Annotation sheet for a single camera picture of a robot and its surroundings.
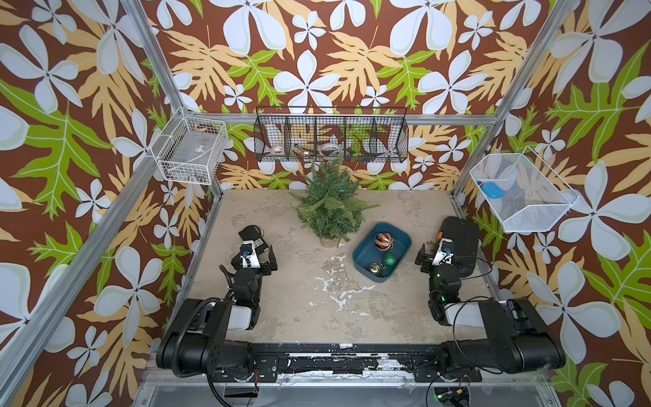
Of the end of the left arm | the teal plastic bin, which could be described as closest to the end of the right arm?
the teal plastic bin

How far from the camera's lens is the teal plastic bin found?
0.92m

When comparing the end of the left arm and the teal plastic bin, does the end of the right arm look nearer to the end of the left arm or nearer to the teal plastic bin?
the teal plastic bin
